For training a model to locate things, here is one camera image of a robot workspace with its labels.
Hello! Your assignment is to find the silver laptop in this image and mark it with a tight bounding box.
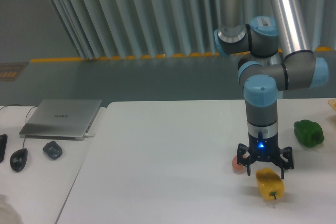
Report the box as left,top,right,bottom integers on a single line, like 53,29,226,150
19,99,102,140

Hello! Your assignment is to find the yellow wicker basket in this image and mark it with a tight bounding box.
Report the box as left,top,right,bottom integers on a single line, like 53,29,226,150
328,99,336,110

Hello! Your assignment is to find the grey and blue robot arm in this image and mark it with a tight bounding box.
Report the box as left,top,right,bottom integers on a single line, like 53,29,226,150
214,0,329,172

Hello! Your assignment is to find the black mouse cable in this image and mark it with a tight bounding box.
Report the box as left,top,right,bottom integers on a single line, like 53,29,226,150
0,104,36,150

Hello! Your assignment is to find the black computer mouse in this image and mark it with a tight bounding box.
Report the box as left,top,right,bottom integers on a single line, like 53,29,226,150
10,148,28,173

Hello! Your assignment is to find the black keyboard edge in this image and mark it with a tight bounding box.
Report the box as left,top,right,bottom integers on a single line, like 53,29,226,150
0,134,8,163

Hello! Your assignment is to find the brown egg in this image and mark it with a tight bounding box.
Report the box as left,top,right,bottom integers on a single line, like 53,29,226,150
232,155,246,174

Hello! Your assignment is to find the yellow bell pepper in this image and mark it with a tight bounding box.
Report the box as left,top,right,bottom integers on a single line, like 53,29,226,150
255,167,285,201

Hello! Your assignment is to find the small dark grey device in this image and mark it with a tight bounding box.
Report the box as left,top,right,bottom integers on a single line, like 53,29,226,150
43,141,63,161

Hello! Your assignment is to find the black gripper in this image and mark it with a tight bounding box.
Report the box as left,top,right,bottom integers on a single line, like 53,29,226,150
237,133,293,179

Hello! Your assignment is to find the green bell pepper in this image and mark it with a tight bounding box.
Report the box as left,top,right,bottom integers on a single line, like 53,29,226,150
294,120,324,148

